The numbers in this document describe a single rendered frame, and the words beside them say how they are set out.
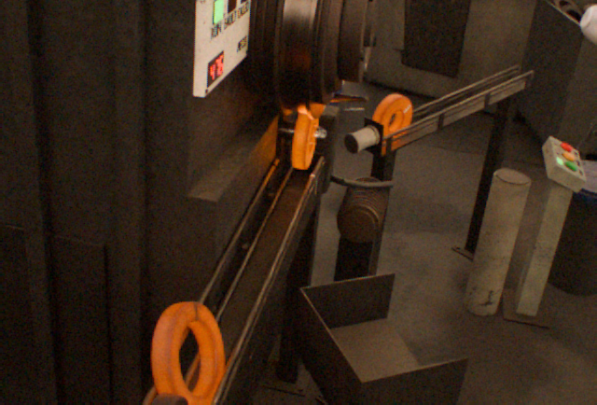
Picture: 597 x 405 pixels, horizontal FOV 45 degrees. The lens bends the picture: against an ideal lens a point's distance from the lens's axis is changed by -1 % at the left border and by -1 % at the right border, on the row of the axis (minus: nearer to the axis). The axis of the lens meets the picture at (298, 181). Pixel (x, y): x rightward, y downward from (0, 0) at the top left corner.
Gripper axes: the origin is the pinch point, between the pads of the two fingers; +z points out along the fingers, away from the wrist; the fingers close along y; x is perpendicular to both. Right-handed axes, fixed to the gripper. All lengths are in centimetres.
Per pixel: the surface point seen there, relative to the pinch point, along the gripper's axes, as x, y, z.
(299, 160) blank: -75, 68, 17
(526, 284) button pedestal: 14, -2, 54
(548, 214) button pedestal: 5.0, -2.1, 27.9
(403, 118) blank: -53, 11, 18
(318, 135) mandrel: -73, 63, 12
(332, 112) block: -73, 39, 15
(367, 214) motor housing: -51, 39, 38
